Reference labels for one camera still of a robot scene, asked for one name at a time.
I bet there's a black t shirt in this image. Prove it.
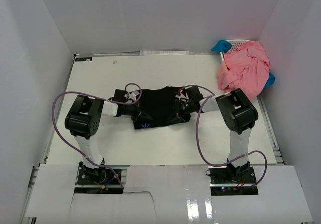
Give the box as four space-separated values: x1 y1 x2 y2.
133 86 180 130

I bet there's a purple cable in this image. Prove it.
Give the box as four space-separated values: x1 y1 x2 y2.
180 84 268 191
52 83 143 188

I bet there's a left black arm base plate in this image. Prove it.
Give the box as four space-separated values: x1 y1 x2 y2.
74 162 126 194

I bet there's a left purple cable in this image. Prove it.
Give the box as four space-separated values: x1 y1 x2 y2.
52 83 143 188

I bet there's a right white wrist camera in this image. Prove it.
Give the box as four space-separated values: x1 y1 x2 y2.
175 89 190 103

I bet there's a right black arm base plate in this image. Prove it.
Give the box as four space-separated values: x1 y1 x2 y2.
205 167 259 196

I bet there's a pink t shirt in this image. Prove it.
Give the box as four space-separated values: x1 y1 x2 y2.
217 41 271 100

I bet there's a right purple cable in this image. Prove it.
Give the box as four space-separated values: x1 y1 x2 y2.
180 84 268 191

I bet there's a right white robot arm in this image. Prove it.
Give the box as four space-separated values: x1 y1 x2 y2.
166 85 258 183

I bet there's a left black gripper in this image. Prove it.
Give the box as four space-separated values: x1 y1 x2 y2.
121 99 151 123

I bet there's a black label sticker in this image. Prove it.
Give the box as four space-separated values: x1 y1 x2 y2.
74 57 92 62

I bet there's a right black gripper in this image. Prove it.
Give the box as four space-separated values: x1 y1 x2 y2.
166 99 195 124

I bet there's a printed paper at back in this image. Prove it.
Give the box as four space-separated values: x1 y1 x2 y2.
140 50 189 56

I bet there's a white perforated laundry basket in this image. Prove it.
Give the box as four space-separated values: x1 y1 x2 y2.
220 39 249 62

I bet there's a blue t shirt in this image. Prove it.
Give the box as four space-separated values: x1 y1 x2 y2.
211 40 275 89

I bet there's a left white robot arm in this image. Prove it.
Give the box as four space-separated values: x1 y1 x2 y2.
65 89 152 183

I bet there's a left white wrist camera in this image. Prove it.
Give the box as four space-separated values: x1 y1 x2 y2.
128 91 140 102

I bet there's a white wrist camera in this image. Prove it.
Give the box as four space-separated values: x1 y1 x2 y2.
128 91 140 102
175 89 190 103

